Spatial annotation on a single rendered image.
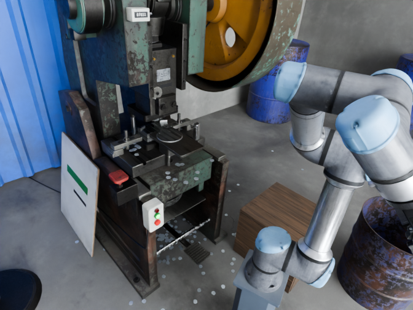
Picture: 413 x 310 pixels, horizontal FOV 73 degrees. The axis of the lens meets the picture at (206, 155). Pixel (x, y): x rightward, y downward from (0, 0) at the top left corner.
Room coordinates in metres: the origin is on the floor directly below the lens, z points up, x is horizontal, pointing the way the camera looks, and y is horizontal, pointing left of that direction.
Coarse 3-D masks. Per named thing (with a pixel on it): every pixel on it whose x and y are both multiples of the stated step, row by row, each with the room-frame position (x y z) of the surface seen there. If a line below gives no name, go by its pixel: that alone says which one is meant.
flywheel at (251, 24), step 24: (216, 0) 1.47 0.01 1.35; (240, 0) 1.42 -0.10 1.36; (264, 0) 1.29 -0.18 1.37; (216, 24) 1.51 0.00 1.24; (240, 24) 1.41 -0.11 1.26; (264, 24) 1.27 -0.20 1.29; (216, 48) 1.50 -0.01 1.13; (240, 48) 1.39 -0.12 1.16; (264, 48) 1.30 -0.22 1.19; (216, 72) 1.44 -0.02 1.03; (240, 72) 1.34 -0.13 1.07
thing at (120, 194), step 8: (112, 184) 0.88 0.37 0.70; (128, 184) 0.89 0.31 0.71; (136, 184) 0.89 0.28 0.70; (112, 192) 0.85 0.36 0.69; (120, 192) 0.84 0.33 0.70; (128, 192) 0.87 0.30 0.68; (136, 192) 0.89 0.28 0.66; (120, 200) 0.84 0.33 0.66; (128, 200) 0.86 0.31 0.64; (136, 200) 0.90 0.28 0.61; (136, 208) 0.90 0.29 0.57
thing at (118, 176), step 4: (112, 172) 0.88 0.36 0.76; (116, 172) 0.89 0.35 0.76; (120, 172) 0.89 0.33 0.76; (124, 172) 0.89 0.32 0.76; (112, 176) 0.86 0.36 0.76; (116, 176) 0.86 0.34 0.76; (120, 176) 0.87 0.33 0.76; (124, 176) 0.87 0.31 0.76; (112, 180) 0.84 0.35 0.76; (116, 180) 0.84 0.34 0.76; (120, 180) 0.84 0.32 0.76; (124, 180) 0.85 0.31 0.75; (120, 184) 0.87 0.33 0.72
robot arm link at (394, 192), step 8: (368, 184) 0.36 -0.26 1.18; (376, 184) 0.34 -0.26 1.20; (384, 184) 0.33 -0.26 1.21; (392, 184) 0.33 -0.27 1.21; (400, 184) 0.32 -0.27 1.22; (408, 184) 0.32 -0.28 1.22; (384, 192) 0.34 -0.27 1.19; (392, 192) 0.33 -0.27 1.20; (400, 192) 0.32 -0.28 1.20; (408, 192) 0.32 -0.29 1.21; (392, 200) 0.33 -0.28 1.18; (400, 200) 0.32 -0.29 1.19; (408, 200) 0.32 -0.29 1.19
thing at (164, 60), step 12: (156, 48) 1.23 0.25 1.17; (168, 48) 1.25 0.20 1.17; (156, 60) 1.18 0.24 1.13; (168, 60) 1.23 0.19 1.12; (156, 72) 1.18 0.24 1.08; (168, 72) 1.23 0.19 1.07; (156, 84) 1.18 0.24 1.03; (168, 84) 1.23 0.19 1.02; (144, 96) 1.18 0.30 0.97; (156, 96) 1.17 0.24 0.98; (168, 96) 1.20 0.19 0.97; (144, 108) 1.19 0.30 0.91; (156, 108) 1.17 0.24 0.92; (168, 108) 1.19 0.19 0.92
